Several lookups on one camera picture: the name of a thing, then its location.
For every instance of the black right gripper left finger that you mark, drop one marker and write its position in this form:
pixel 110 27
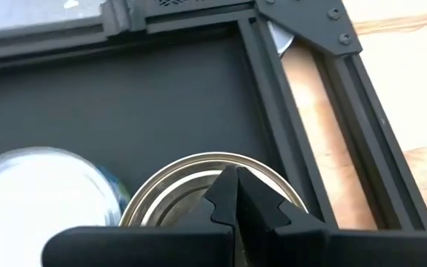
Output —
pixel 221 207

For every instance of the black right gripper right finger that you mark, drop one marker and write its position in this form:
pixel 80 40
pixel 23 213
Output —
pixel 261 215

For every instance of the gold-lid blue-label can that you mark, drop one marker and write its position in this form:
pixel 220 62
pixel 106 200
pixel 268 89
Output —
pixel 176 193

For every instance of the silver-lid green-label can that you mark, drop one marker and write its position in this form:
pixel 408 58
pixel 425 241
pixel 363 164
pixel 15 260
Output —
pixel 43 207

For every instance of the black table mat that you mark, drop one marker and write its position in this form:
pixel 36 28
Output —
pixel 124 104

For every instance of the silver metal disc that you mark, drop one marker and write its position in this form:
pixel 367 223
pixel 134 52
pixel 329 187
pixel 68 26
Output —
pixel 280 37

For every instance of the black metal table frame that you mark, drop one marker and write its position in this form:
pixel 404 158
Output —
pixel 310 22

